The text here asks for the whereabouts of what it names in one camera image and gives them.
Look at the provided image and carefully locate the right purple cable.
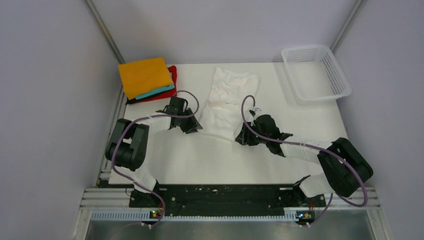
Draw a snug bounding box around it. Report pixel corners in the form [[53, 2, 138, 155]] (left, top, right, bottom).
[[240, 95, 369, 229]]

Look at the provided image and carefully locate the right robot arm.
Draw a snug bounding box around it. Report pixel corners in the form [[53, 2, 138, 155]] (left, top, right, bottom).
[[235, 114, 374, 206]]

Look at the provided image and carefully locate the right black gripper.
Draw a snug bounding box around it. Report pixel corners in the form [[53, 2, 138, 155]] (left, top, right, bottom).
[[236, 121, 270, 146]]

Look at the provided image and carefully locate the orange folded t shirt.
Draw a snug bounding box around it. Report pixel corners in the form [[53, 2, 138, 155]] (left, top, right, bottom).
[[118, 57, 173, 99]]

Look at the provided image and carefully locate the white slotted cable duct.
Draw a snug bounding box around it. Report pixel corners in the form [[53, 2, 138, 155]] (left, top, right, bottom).
[[91, 209, 299, 222]]

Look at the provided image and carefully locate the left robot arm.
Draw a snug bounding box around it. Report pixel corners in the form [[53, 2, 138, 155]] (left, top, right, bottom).
[[105, 96, 203, 207]]

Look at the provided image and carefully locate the white t shirt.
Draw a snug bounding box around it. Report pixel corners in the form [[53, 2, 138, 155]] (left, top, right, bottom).
[[198, 67, 261, 141]]

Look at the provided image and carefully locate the teal folded t shirt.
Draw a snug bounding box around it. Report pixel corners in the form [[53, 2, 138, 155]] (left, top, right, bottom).
[[135, 72, 177, 100]]

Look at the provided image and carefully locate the purple cable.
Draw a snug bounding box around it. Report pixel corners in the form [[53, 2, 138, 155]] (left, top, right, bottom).
[[110, 90, 201, 229], [240, 95, 369, 229]]

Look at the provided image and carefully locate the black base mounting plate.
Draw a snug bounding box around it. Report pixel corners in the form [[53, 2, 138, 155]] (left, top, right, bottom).
[[129, 184, 326, 217]]

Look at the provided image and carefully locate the black folded t shirt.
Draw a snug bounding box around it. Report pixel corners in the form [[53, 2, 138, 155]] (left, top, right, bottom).
[[125, 98, 138, 105]]

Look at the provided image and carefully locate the right corner metal post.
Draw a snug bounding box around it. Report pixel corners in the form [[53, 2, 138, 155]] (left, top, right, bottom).
[[330, 0, 367, 54]]

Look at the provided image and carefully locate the red folded t shirt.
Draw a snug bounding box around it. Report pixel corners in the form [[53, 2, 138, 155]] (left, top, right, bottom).
[[126, 65, 178, 104]]

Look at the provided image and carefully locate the left aluminium frame rail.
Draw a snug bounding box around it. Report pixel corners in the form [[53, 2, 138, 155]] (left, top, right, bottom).
[[96, 87, 128, 188]]

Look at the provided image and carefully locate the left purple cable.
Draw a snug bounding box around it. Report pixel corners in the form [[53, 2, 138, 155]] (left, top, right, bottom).
[[110, 90, 201, 229]]

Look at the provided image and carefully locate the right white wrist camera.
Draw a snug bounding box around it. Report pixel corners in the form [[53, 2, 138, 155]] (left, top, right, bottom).
[[249, 107, 263, 118]]

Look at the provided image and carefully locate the left corner metal post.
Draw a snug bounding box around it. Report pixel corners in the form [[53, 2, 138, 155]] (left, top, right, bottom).
[[83, 0, 125, 64]]

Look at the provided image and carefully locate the white plastic basket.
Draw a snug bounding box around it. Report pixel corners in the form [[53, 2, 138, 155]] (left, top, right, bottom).
[[281, 44, 352, 105]]

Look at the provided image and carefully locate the corner metal post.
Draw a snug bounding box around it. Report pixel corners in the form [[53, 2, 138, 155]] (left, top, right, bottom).
[[83, 0, 125, 64], [330, 0, 367, 54]]

